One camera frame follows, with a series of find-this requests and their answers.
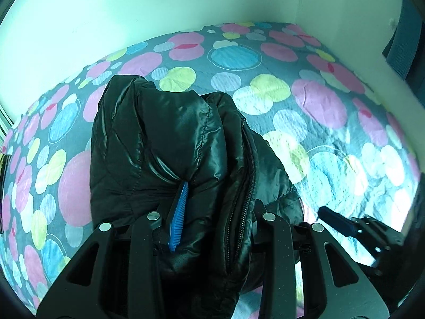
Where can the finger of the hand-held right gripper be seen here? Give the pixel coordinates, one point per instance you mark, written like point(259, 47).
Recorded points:
point(340, 222)

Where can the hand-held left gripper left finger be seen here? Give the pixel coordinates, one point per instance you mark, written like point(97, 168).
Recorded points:
point(178, 216)

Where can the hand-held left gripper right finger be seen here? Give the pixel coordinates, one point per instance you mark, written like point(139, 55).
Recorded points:
point(276, 239)

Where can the black puffer jacket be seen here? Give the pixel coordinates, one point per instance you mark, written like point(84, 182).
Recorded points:
point(172, 133)

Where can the polka dot bed sheet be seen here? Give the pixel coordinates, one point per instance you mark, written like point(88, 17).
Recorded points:
point(298, 123)

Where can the dark teal fabric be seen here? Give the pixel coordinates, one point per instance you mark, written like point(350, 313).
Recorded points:
point(403, 33)

